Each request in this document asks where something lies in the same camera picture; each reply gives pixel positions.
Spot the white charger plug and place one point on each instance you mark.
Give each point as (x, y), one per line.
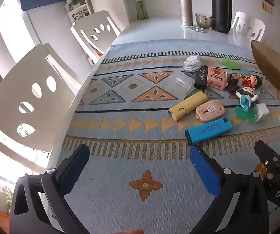
(261, 112)

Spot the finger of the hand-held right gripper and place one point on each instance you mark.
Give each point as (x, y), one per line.
(269, 152)

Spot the white and blue figurine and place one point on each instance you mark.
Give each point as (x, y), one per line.
(247, 95)

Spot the white cutout dining chair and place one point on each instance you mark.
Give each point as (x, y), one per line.
(13, 90)
(240, 19)
(91, 22)

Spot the clear plastic cup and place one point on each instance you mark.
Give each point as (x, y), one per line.
(181, 82)

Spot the smoky glass measuring cup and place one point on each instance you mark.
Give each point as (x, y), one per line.
(203, 20)

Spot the tall black thermos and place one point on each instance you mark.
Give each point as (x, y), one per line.
(220, 7)

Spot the pink round cutter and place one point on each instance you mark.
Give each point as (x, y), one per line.
(209, 111)

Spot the small pink box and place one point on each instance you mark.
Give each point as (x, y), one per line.
(215, 76)

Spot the small black box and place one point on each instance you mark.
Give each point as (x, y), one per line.
(201, 78)

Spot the blue patterned woven table mat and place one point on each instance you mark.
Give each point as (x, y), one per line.
(130, 156)

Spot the red figurine with black hair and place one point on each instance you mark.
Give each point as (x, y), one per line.
(251, 80)

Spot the olive yellow case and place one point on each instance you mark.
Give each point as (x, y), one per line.
(188, 104)

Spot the silver thermos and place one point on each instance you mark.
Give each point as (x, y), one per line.
(185, 12)

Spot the green translucent toy base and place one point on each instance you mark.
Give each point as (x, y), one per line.
(247, 114)

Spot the row of orange wall ornaments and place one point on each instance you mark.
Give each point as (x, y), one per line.
(264, 5)

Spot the green star-shaped toy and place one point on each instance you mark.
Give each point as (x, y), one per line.
(229, 63)

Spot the silver pill blister pack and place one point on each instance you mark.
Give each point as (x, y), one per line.
(199, 30)

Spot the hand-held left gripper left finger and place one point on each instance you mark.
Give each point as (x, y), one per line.
(74, 168)

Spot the blue rectangular box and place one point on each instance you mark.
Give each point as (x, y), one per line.
(208, 131)

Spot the glass vase with flowers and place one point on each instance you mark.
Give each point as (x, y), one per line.
(142, 9)

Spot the ribbed amber glass bowl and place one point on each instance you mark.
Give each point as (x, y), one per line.
(271, 65)

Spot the white carved plant stand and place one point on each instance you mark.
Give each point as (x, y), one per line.
(79, 13)

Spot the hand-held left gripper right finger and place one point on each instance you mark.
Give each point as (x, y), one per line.
(204, 173)

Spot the clear jar with white lid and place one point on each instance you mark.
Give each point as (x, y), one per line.
(192, 64)

